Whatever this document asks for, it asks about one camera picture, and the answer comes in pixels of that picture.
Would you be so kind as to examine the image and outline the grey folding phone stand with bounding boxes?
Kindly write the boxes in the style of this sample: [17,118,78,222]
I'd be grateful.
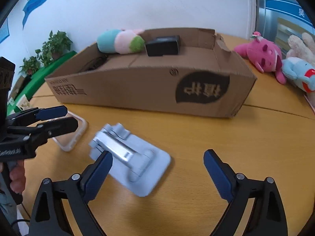
[89,123,171,197]

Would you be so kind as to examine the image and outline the teal pink green plush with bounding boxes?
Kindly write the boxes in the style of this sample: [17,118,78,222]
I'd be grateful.
[97,29,145,54]

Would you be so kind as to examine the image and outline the pink plush toy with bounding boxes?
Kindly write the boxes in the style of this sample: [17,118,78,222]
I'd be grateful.
[233,31,287,85]

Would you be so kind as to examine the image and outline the brown cardboard tray box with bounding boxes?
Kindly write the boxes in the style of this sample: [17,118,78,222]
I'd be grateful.
[46,28,257,118]

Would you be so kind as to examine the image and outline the person's left hand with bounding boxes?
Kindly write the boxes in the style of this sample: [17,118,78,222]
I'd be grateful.
[10,160,26,194]

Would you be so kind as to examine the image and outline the blue wall poster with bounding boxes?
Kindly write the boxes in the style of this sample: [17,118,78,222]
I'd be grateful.
[0,19,10,43]

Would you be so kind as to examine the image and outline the small cardboard box on table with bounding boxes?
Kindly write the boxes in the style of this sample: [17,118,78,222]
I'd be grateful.
[8,76,25,100]

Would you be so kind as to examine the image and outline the cream plush toy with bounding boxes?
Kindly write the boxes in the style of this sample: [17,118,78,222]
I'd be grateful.
[286,32,314,65]

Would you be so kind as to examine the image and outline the black UGREEN charger box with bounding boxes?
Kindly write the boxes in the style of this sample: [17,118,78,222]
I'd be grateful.
[145,35,181,56]

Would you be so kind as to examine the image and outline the blue white plush toy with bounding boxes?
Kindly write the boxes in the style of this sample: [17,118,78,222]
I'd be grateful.
[281,57,314,93]

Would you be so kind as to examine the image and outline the green covered side table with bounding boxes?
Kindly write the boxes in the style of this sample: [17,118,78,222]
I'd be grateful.
[7,51,76,115]

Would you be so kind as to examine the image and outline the potted plant small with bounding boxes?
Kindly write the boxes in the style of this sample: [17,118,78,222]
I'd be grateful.
[20,56,41,75]

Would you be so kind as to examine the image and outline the clear beige phone case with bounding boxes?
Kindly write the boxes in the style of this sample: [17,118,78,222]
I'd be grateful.
[52,111,89,152]

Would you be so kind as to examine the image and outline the potted plant large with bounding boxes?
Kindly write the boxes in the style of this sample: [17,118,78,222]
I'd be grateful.
[35,30,73,67]

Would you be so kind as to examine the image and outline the black sunglasses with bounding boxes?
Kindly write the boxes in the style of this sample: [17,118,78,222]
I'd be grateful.
[79,55,108,73]

